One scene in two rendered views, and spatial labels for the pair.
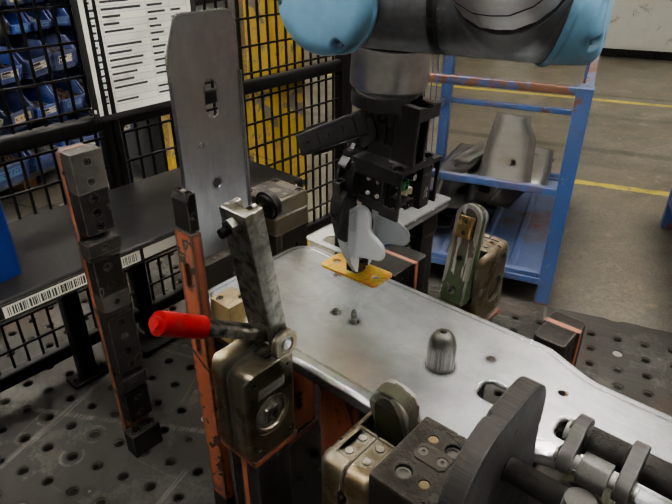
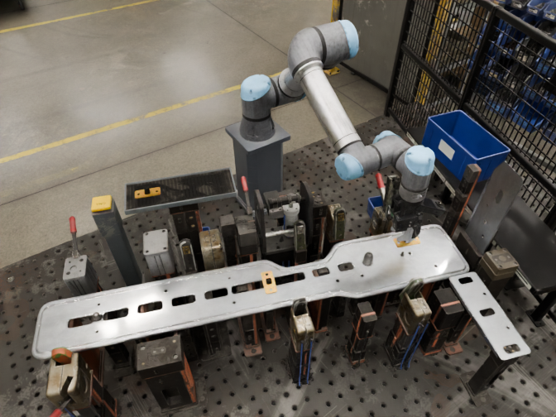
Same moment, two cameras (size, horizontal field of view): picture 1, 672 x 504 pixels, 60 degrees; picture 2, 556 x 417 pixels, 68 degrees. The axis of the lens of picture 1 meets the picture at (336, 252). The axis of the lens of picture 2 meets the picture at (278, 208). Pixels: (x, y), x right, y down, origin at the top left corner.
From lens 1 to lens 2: 142 cm
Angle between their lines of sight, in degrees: 90
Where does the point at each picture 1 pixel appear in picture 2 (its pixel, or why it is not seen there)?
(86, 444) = not seen: hidden behind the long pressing
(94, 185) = (466, 178)
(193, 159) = (483, 204)
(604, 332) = not seen: outside the picture
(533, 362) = (353, 284)
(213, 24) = (514, 177)
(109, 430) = not seen: hidden behind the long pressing
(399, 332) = (389, 262)
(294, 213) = (488, 267)
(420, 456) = (318, 198)
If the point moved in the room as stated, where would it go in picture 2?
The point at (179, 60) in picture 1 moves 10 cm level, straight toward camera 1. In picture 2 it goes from (497, 174) to (463, 166)
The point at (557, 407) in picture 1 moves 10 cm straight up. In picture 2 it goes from (333, 275) to (337, 256)
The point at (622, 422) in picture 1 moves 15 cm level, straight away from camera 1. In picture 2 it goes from (318, 284) to (340, 323)
